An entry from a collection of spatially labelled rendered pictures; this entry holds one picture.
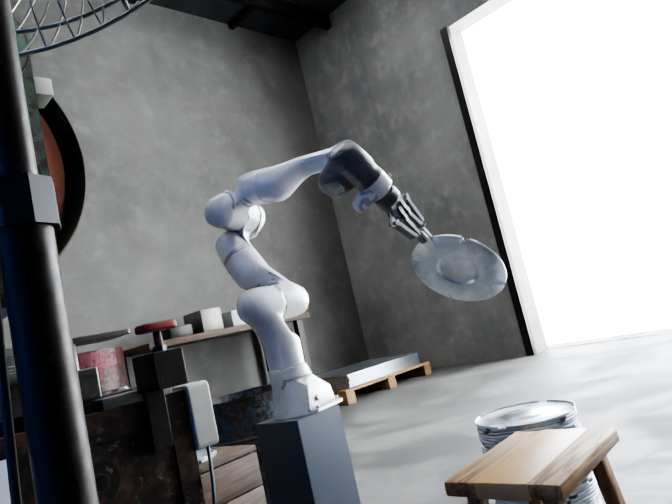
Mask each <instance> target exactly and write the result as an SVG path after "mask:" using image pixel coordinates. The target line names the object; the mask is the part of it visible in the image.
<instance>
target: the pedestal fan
mask: <svg viewBox="0 0 672 504"><path fill-rule="evenodd" d="M35 1H36V0H33V1H32V2H31V0H29V2H30V7H29V9H28V11H27V13H26V15H25V17H24V19H23V20H22V22H21V23H20V25H19V26H18V28H17V29H16V30H15V28H14V22H13V16H12V12H13V11H14V9H15V8H16V6H17V5H18V3H19V2H20V0H18V1H17V2H16V4H15V5H14V6H13V8H12V9H11V4H10V0H0V268H1V275H2V282H3V288H4V295H5V302H6V308H7V315H8V321H9V328H10V335H11V341H12V348H13V355H14V361H15V368H16V375H17V381H18V388H19V394H20V401H21V408H22V414H23V421H24V428H25V434H26V441H27V447H28V454H29V461H30V467H31V474H32V481H33V487H34V494H35V501H36V504H99V498H98V492H97V486H96V480H95V474H94V468H93V462H92V456H91V450H90V444H89V438H88V432H87V426H86V420H85V414H84V407H83V401H82V395H81V389H80V383H79V377H78V371H77V365H76V359H75V353H74V347H73V341H72V335H71V329H70V323H69V316H68V310H67V304H66V298H65V292H64V286H63V280H62V274H61V268H60V262H59V256H58V250H57V244H56V238H55V232H57V231H59V230H62V229H61V223H60V217H59V211H58V205H57V199H56V193H55V187H54V183H53V180H52V177H50V176H44V175H39V174H38V169H37V163H36V157H35V151H34V145H33V139H32V132H31V126H30V120H29V114H28V108H27V102H26V96H25V90H24V83H23V77H22V71H21V65H20V59H19V57H23V56H27V55H32V54H36V53H40V52H44V51H48V50H51V49H55V48H58V47H61V46H64V45H67V44H70V43H73V42H76V41H78V40H80V39H83V38H85V37H87V36H90V35H92V34H94V33H97V32H99V31H101V30H103V29H105V28H107V27H109V26H111V25H113V24H115V23H116V22H118V21H120V20H122V19H124V18H126V17H127V16H129V15H131V14H132V13H134V12H135V11H137V10H138V9H140V8H142V7H143V6H145V5H146V4H148V3H149V2H151V1H152V0H143V1H142V2H140V3H139V4H137V5H136V6H134V7H132V8H131V9H130V7H129V5H128V2H127V0H125V3H126V4H125V3H124V1H123V0H112V1H110V2H107V3H105V4H104V3H103V0H101V3H102V5H101V6H99V7H97V8H95V9H94V8H93V6H92V4H91V2H90V0H87V1H88V3H89V5H90V7H91V9H92V10H91V11H89V12H86V13H84V14H83V9H84V0H82V7H81V15H78V16H75V17H72V18H69V19H67V18H66V16H65V13H64V12H65V7H66V1H67V0H64V6H63V8H62V6H61V4H60V1H59V0H57V2H58V5H59V7H60V9H61V12H62V14H61V18H60V21H59V22H57V23H52V24H48V25H43V26H41V24H42V22H43V20H44V18H45V16H46V13H47V10H48V7H49V4H50V1H51V0H48V3H47V6H46V9H45V12H44V15H43V17H42V19H41V21H40V23H38V20H37V17H36V14H35V11H34V8H33V5H34V3H35ZM119 1H121V2H122V3H123V5H124V7H125V8H126V10H127V11H126V12H125V13H123V14H121V15H119V16H117V17H115V18H113V19H112V20H110V21H108V22H106V23H105V10H104V9H106V8H108V7H110V6H112V5H114V4H116V3H117V2H119ZM126 5H127V6H126ZM31 9H32V12H33V15H34V18H35V21H36V24H37V27H34V28H27V29H20V28H21V26H22V25H23V23H24V22H25V20H26V19H27V17H28V15H29V13H30V11H31ZM101 10H102V11H103V24H102V23H101V21H100V19H99V17H98V16H97V14H96V13H97V12H99V11H101ZM93 14H95V16H96V18H97V20H98V22H99V23H100V26H98V27H96V28H94V29H91V30H89V31H87V32H84V33H82V34H80V30H81V26H82V19H83V18H86V17H89V16H91V15H93ZM63 16H64V19H65V20H63V21H62V19H63ZM77 20H80V24H79V28H78V33H77V35H76V36H75V35H74V33H73V31H72V29H71V27H70V25H69V23H72V22H75V21H77ZM66 24H67V26H68V28H69V30H70V32H71V34H72V36H73V37H72V38H69V39H66V40H63V41H60V42H57V43H54V41H55V39H56V36H57V34H58V32H59V29H60V26H63V25H66ZM55 27H57V31H56V33H55V35H54V37H53V39H52V41H51V43H50V44H49V45H48V46H47V44H46V42H45V40H44V37H43V35H42V32H41V31H42V30H46V29H51V28H55ZM38 31H39V33H40V35H41V38H42V40H43V43H44V45H45V47H40V48H36V49H32V50H28V51H26V50H27V49H28V47H29V46H30V44H31V43H32V41H33V40H34V38H35V37H36V35H37V32H38ZM32 32H35V33H34V35H33V37H32V38H31V40H30V41H29V43H28V44H27V46H26V47H25V49H23V50H22V51H21V52H19V51H18V47H17V41H16V34H21V33H32ZM53 43H54V44H53ZM0 407H1V416H2V426H3V435H4V444H5V454H6V463H7V473H8V482H9V492H10V501H11V504H22V496H21V487H20V478H19V469H18V460H17V450H16V441H15V432H14V423H13V414H12V405H11V396H10V386H9V377H8V368H7V359H6V350H5V340H4V330H3V320H2V309H1V299H0Z"/></svg>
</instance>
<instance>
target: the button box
mask: <svg viewBox="0 0 672 504"><path fill-rule="evenodd" d="M183 389H184V390H185V395H186V400H187V406H188V411H189V416H190V422H191V427H192V432H193V438H194V443H195V448H196V451H198V450H201V449H204V448H206V450H207V456H208V463H209V470H210V478H211V489H212V504H216V489H215V478H214V470H213V463H212V456H211V450H210V446H212V445H215V444H217V443H218V442H219V437H218V432H217V427H216V422H215V416H214V411H213V406H212V401H211V396H210V391H209V385H208V383H207V381H206V380H202V381H196V382H191V383H187V384H183V385H180V386H176V387H173V388H172V391H176V390H183Z"/></svg>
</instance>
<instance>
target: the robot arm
mask: <svg viewBox="0 0 672 504"><path fill-rule="evenodd" d="M317 173H320V175H319V178H318V185H319V187H320V189H321V190H322V192H324V193H325V194H326V195H328V196H329V197H332V198H340V197H344V196H345V195H346V194H347V193H349V192H350V191H351V190H352V189H353V188H357V189H358V193H357V195H356V197H355V199H354V201H353V202H352V206H353V208H354V209H355V210H356V211H357V212H359V213H361V214H362V213H363V212H364V211H365V210H366V209H367V208H368V207H370V206H371V205H372V204H373V203H374V204H375V205H376V206H377V207H378V208H379V209H380V210H381V211H384V212H386V213H387V215H388V217H389V218H390V222H391V223H389V224H388V225H389V227H391V228H394V229H396V230H397V231H399V232H400V233H401V234H403V235H404V236H406V237H407V238H408V239H410V240H413V239H415V238H417V240H418V241H419V242H420V243H421V244H423V245H424V246H425V247H426V248H427V249H428V250H431V249H433V248H436V247H437V246H436V245H435V243H434V242H433V241H432V240H431V239H430V238H429V237H431V236H432V235H431V234H430V232H429V231H428V230H427V229H426V228H425V227H424V226H426V223H423V221H424V218H423V217H422V215H421V214H420V212H419V211H418V210H417V208H416V207H415V205H414V204H413V203H412V201H411V200H410V197H409V195H408V193H405V194H403V195H400V192H399V190H398V189H397V188H396V187H395V186H394V185H393V184H392V180H391V179H390V177H391V176H392V174H391V173H389V174H388V175H387V174H386V173H385V172H384V171H383V170H382V169H381V168H380V167H378V166H377V165H376V164H375V163H374V162H373V160H372V158H371V157H370V156H369V155H368V154H367V153H366V152H365V151H364V150H363V149H362V148H361V147H360V146H358V145H357V144H356V143H355V142H353V141H351V140H344V141H342V142H339V143H338V144H336V145H335V146H333V147H331V148H329V149H325V150H322V151H318V152H315V153H311V154H308V155H304V156H301V157H297V158H294V159H292V160H290V161H287V162H284V163H281V164H278V165H275V166H272V167H266V168H263V169H258V170H254V171H251V172H248V173H246V174H244V175H241V176H239V177H238V179H237V180H236V182H235V187H234V190H233V191H231V192H230V191H228V190H225V191H224V192H223V193H221V194H218V195H216V196H215V197H213V198H211V199H209V200H208V202H207V204H206V206H205V212H204V214H205V219H206V221H207V222H208V223H209V224H210V225H212V226H214V227H216V228H218V229H224V230H227V231H226V232H224V233H223V234H222V235H221V236H220V237H219V238H218V239H217V241H216V246H215V248H216V251H217V253H218V255H219V258H220V259H221V261H222V263H223V264H224V266H225V268H226V270H227V271H228V272H229V274H230V275H231V276H232V278H233V279H234V281H235V282H236V283H237V285H238V286H239V287H240V288H241V289H244V290H246V291H245V292H242V293H241V294H240V296H239V297H238V298H237V301H236V310H237V314H238V316H239V318H240V319H241V320H242V321H243V322H245V323H246V324H248V325H249V326H250V327H251V328H252V330H253V331H254V332H255V333H256V334H257V336H258V338H259V340H260V341H261V343H262V345H263V349H264V353H265V357H266V360H267V364H268V368H269V372H268V376H269V380H270V384H271V386H272V394H273V403H274V415H273V420H275V421H277V420H287V419H291V418H296V417H301V416H305V415H308V414H313V413H318V412H320V411H322V410H325V409H327V408H329V407H331V406H333V405H335V404H337V403H339V402H341V401H343V399H342V398H339V397H338V395H335V396H334V394H333V391H332V389H331V386H330V384H329V383H327V382H325V381H323V380H322V379H320V378H318V377H317V376H315V375H313V374H312V372H311V370H310V368H309V366H308V365H307V363H305V361H304V356H303V352H302V347H301V342H300V338H299V337H298V335H297V334H295V333H293V332H291V331H290V330H289V328H288V327H287V325H286V323H285V321H284V320H286V319H290V318H293V317H296V316H298V315H300V314H302V313H304V312H305V311H306V309H307V308H308V304H309V298H308V293H307V292H306V290H305V289H304V288H303V287H301V286H299V285H297V284H295V283H293V282H290V281H289V280H287V279H286V278H285V277H283V276H282V275H280V274H279V273H278V272H276V271H275V270H273V269H272V268H270V267H269V266H268V264H267V263H266V262H265V261H264V259H263V258H262V257H261V256H260V255H259V253H258V252H257V251H256V250H255V249H254V248H253V246H252V245H251V244H250V242H249V239H252V238H254V237H256V236H257V233H258V232H259V231H260V230H261V228H262V227H263V225H264V222H265V212H264V210H263V208H262V207H260V206H259V205H257V204H270V203H276V202H280V201H284V200H285V199H287V198H288V197H290V196H291V194H292V193H293V192H294V191H295V190H296V189H297V187H298V186H299V185H300V184H301V183H302V182H303V181H304V180H305V179H307V178H308V177H309V176H310V175H313V174H317ZM418 218H419V219H418Z"/></svg>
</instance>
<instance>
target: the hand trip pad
mask: <svg viewBox="0 0 672 504"><path fill-rule="evenodd" d="M176 326H177V323H176V320H175V319H170V320H165V321H158V322H153V323H148V324H147V323H146V324H143V325H140V326H137V327H136V328H135V329H134V331H135V334H136V335H142V334H148V333H153V339H154V344H155V346H160V345H163V339H162V334H161V331H164V330H168V329H171V328H174V327H176Z"/></svg>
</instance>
